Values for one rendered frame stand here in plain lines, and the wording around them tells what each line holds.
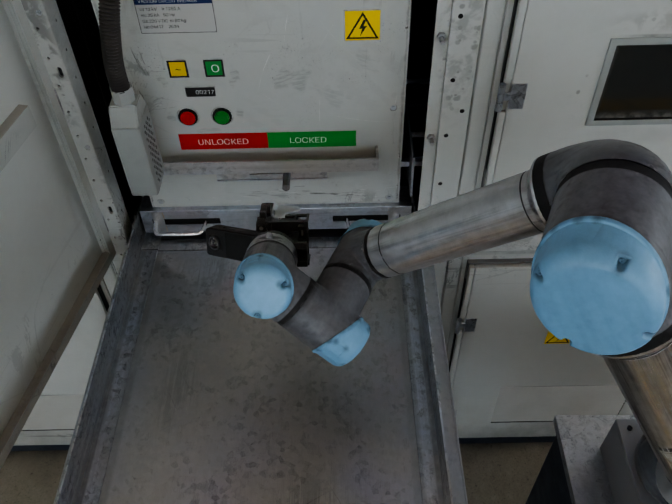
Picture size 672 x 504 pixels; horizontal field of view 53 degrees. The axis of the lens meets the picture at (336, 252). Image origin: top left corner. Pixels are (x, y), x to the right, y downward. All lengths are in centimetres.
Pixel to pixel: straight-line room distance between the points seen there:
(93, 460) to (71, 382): 70
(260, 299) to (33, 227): 51
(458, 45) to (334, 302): 46
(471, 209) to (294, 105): 48
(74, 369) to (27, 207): 67
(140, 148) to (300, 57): 30
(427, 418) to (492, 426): 86
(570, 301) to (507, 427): 138
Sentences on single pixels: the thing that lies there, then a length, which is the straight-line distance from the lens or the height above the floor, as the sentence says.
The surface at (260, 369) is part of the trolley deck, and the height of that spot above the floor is 85.
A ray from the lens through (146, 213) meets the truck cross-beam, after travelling 139.
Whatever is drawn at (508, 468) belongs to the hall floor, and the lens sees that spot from 208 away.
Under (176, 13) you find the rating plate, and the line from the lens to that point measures 114.
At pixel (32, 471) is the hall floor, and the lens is 223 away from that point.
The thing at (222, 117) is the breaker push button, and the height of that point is 114.
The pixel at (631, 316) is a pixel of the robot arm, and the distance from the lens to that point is 64.
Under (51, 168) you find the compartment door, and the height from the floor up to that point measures 110.
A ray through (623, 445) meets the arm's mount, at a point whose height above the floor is 85.
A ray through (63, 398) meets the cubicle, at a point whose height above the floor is 31.
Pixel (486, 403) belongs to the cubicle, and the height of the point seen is 25.
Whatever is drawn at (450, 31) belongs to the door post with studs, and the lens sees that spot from 109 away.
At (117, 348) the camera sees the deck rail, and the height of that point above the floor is 85.
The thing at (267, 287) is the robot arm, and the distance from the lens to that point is 84.
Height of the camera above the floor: 184
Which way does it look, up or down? 47 degrees down
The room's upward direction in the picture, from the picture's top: 2 degrees counter-clockwise
